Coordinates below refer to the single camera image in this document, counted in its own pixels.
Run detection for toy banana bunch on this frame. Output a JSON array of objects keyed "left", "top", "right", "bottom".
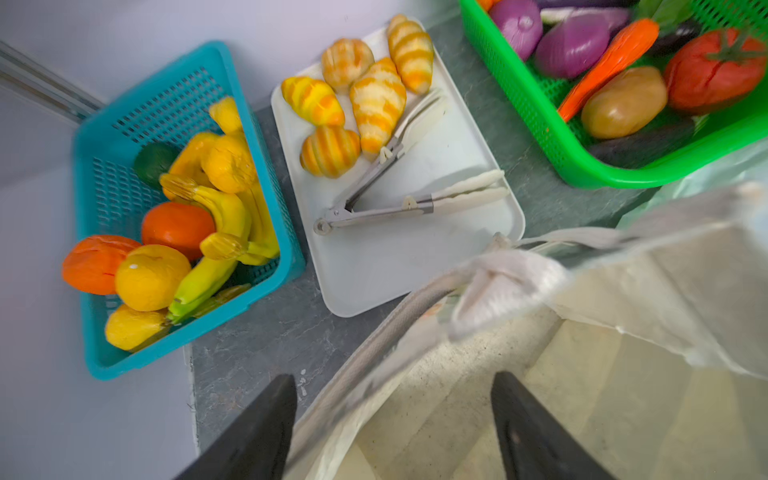
[{"left": 159, "top": 132, "right": 279, "bottom": 325}]

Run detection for brown toy potato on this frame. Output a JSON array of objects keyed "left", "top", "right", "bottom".
[{"left": 581, "top": 66, "right": 668, "bottom": 140}]

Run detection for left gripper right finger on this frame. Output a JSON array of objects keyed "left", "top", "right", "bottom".
[{"left": 490, "top": 371, "right": 612, "bottom": 480}]

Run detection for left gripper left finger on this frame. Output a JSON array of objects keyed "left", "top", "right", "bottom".
[{"left": 178, "top": 374, "right": 297, "bottom": 479}]

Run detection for green toy lime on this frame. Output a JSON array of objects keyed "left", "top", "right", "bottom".
[{"left": 133, "top": 142, "right": 181, "bottom": 190}]

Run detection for teal plastic basket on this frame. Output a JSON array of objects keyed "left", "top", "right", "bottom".
[{"left": 63, "top": 41, "right": 305, "bottom": 380}]

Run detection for beige canvas tote bag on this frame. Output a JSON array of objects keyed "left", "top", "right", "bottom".
[{"left": 285, "top": 181, "right": 767, "bottom": 479}]

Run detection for yellow toy lemon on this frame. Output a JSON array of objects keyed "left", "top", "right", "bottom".
[{"left": 104, "top": 305, "right": 171, "bottom": 353}]

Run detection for orange toy carrot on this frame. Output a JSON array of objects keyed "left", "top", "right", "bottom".
[{"left": 558, "top": 18, "right": 660, "bottom": 122}]

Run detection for toy striped bread roll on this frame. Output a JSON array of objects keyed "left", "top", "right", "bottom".
[{"left": 299, "top": 126, "right": 361, "bottom": 179}]

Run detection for toy croissant bread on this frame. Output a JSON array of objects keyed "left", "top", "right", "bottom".
[{"left": 350, "top": 57, "right": 407, "bottom": 161}]

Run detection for white plastic grocery bag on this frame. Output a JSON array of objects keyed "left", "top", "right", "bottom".
[{"left": 617, "top": 138, "right": 767, "bottom": 229}]

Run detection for white plastic tray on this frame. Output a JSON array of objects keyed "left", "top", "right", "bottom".
[{"left": 271, "top": 57, "right": 526, "bottom": 318}]

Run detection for yellow toy apple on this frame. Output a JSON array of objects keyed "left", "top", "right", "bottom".
[{"left": 115, "top": 244, "right": 191, "bottom": 311}]

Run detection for red toy tomato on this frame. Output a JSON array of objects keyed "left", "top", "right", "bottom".
[{"left": 664, "top": 28, "right": 767, "bottom": 115}]

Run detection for toy orange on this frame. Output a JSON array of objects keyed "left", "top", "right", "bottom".
[
  {"left": 61, "top": 235, "right": 141, "bottom": 296},
  {"left": 141, "top": 202, "right": 216, "bottom": 262}
]

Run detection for green plastic basket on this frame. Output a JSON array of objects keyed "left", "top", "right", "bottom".
[{"left": 459, "top": 1, "right": 767, "bottom": 189}]

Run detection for purple toy onion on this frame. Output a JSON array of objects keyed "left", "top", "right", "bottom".
[
  {"left": 489, "top": 0, "right": 543, "bottom": 62},
  {"left": 534, "top": 8, "right": 631, "bottom": 79}
]

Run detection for metal kitchen tongs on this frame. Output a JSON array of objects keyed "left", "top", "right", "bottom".
[{"left": 313, "top": 88, "right": 511, "bottom": 236}]

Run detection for dark toy eggplant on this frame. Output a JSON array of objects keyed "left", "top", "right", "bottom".
[{"left": 587, "top": 17, "right": 703, "bottom": 170}]

